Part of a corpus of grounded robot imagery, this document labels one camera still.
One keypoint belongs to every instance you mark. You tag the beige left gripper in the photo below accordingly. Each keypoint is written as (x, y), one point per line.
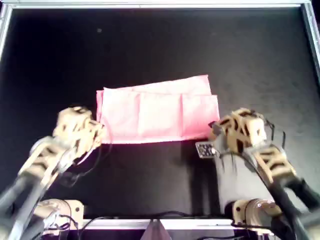
(75, 127)

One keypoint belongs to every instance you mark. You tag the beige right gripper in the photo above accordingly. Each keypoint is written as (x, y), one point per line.
(242, 130)

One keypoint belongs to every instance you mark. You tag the aluminium table frame rail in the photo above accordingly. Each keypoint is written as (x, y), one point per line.
(313, 37)
(5, 25)
(200, 223)
(160, 6)

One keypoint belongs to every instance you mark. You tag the pink triangular mount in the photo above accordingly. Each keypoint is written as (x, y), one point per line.
(156, 232)

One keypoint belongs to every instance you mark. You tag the pink terry cloth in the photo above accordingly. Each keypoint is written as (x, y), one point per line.
(157, 117)

